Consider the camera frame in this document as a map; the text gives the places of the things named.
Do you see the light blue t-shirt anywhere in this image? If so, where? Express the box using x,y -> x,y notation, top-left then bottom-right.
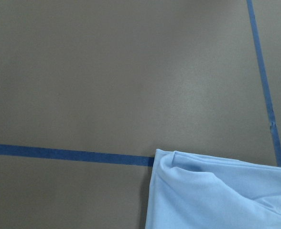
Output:
145,149 -> 281,229

